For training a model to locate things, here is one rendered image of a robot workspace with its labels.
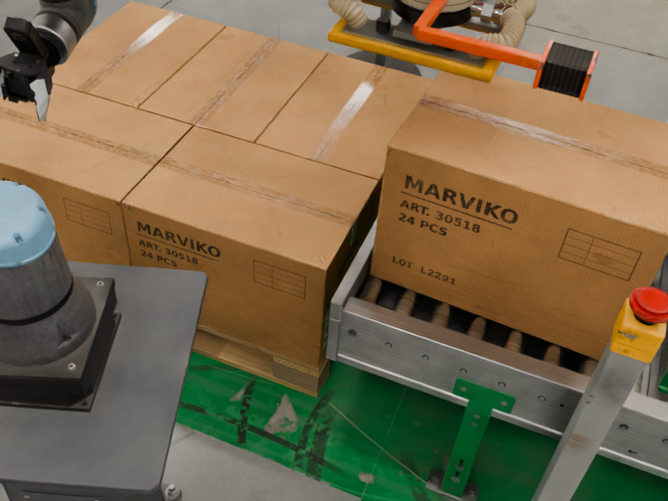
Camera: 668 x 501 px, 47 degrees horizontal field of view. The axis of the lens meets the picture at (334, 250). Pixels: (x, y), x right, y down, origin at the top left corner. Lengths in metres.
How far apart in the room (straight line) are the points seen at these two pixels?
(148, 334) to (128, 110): 1.10
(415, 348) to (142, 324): 0.62
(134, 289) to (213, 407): 0.79
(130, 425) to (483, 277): 0.85
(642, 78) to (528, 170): 2.54
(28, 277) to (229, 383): 1.20
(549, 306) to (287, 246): 0.67
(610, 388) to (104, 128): 1.62
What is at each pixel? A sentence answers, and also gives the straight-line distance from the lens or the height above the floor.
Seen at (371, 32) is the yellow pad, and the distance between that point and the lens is 1.60.
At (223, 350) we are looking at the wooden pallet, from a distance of 2.42.
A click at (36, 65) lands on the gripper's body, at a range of 1.54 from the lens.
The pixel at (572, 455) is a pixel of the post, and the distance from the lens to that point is 1.62.
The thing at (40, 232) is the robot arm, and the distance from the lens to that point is 1.24.
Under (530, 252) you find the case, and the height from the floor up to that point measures 0.79.
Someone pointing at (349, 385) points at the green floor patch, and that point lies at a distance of 2.37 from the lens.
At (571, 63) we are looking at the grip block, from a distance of 1.33.
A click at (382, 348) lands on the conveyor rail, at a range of 1.82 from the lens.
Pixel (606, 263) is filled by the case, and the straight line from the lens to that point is 1.68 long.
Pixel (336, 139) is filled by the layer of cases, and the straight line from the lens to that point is 2.34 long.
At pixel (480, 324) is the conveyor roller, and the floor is 0.55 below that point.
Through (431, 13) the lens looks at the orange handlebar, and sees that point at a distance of 1.43.
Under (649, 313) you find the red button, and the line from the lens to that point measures 1.31.
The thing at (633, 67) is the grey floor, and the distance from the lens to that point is 4.23.
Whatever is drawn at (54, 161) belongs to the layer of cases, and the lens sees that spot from 2.31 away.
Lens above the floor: 1.91
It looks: 44 degrees down
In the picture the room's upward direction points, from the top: 5 degrees clockwise
